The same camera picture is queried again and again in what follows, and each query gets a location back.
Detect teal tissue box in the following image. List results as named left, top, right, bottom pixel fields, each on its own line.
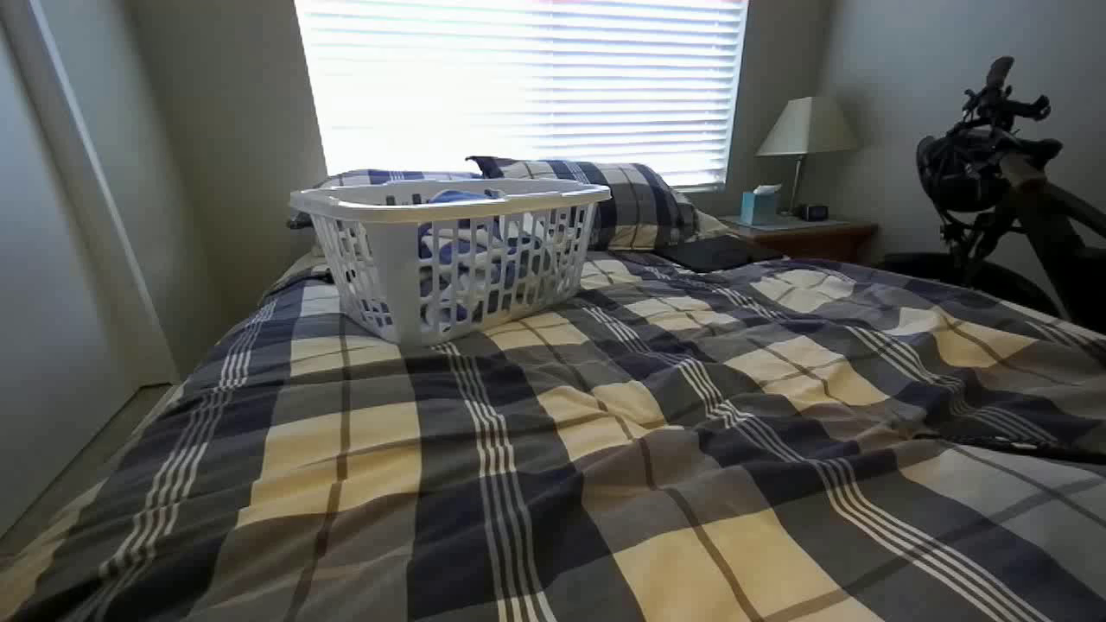
left=740, top=185, right=783, bottom=226

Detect dark cloth on bed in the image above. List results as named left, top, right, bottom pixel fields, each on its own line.
left=665, top=239, right=776, bottom=273

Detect plaid pillow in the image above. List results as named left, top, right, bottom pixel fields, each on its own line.
left=475, top=156, right=699, bottom=251

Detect white table lamp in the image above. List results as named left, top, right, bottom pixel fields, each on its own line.
left=756, top=95, right=858, bottom=209

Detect blue white clothes in basket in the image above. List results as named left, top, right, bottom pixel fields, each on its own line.
left=328, top=170, right=551, bottom=293

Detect wooden nightstand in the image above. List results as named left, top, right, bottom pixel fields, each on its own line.
left=740, top=220, right=877, bottom=264

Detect white plastic laundry basket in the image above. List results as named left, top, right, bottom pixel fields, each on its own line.
left=291, top=181, right=611, bottom=345

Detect white window blinds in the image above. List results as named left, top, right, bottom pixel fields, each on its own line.
left=294, top=0, right=752, bottom=188

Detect plaid blue yellow bedspread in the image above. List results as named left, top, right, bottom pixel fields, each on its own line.
left=0, top=251, right=1106, bottom=622

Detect black bicycle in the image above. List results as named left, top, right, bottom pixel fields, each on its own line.
left=881, top=57, right=1106, bottom=332

